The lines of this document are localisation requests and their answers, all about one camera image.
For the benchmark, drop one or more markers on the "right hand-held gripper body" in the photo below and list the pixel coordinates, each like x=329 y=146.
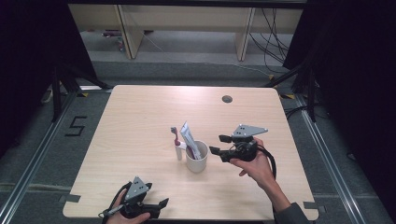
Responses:
x=244 y=143

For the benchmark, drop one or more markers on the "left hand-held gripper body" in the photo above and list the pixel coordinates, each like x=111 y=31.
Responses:
x=135 y=193

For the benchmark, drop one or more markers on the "white cup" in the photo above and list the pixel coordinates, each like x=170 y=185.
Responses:
x=196 y=163

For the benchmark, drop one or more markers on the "white toothpaste tube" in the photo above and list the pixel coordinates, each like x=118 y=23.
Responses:
x=190 y=140

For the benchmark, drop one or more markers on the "person's left hand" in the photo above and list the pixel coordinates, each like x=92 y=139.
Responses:
x=124 y=219

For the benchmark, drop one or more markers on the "person's right hand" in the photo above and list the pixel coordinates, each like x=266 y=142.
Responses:
x=257 y=169

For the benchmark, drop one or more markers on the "black metal stand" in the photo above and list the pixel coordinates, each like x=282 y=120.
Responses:
x=309 y=93
x=57 y=93

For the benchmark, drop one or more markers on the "black tape floor mark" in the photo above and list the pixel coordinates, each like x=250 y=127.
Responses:
x=76 y=126

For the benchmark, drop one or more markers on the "black curtain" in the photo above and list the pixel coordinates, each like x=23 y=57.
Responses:
x=358 y=77
x=34 y=62

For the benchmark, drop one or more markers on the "metal floor rail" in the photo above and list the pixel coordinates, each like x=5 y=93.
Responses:
x=330 y=165
x=34 y=161

